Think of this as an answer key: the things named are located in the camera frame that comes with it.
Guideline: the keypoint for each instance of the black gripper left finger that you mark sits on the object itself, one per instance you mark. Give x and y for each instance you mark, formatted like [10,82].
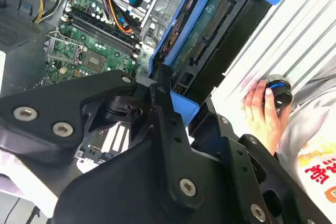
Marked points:
[52,103]

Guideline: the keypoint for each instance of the hard disk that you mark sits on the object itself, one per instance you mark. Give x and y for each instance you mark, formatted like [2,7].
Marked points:
[210,37]

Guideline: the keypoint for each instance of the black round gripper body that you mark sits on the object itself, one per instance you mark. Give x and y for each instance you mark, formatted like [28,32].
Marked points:
[118,195]

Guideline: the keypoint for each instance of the person bare hand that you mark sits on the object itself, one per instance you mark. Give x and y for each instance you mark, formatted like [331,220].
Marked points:
[262,119]

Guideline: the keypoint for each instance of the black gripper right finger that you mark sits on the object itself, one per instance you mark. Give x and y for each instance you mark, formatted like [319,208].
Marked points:
[236,155]

